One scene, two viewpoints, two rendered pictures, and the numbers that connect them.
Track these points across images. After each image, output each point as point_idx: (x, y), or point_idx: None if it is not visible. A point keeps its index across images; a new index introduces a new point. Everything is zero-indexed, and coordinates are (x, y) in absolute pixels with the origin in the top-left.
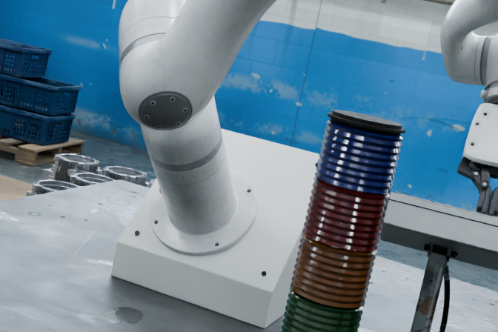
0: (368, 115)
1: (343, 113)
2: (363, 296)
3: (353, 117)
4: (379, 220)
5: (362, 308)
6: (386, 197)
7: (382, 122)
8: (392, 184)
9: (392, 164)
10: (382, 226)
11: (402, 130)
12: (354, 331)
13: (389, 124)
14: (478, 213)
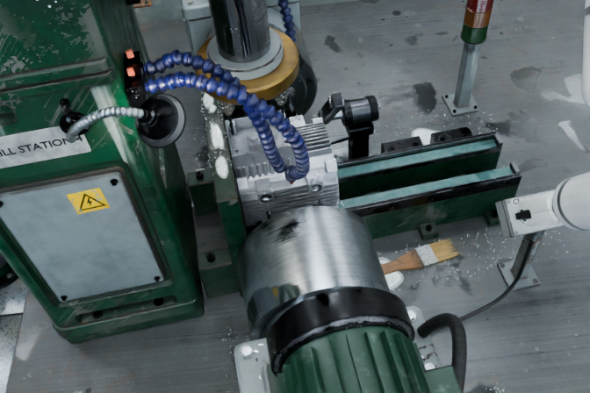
0: None
1: None
2: (464, 18)
3: None
4: None
5: (464, 22)
6: None
7: None
8: None
9: None
10: (469, 1)
11: None
12: (463, 28)
13: None
14: (528, 195)
